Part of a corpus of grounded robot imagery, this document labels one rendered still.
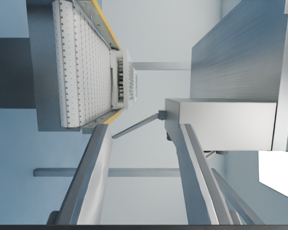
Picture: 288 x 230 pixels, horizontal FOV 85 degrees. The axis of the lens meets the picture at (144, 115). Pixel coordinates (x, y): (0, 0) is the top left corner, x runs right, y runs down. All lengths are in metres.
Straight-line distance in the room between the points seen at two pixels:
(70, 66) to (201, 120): 0.29
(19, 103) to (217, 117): 0.53
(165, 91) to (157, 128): 0.91
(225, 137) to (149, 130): 3.37
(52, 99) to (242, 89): 0.49
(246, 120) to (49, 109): 0.43
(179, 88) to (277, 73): 3.49
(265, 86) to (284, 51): 0.07
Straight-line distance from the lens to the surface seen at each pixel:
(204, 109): 0.34
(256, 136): 0.40
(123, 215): 4.32
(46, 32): 0.43
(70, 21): 0.40
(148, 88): 3.77
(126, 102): 0.67
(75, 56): 0.38
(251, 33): 0.52
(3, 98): 0.61
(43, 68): 0.42
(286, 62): 0.43
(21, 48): 0.58
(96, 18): 0.46
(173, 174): 1.57
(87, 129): 0.37
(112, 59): 0.69
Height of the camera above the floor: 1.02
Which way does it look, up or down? level
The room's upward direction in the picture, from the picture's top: 90 degrees clockwise
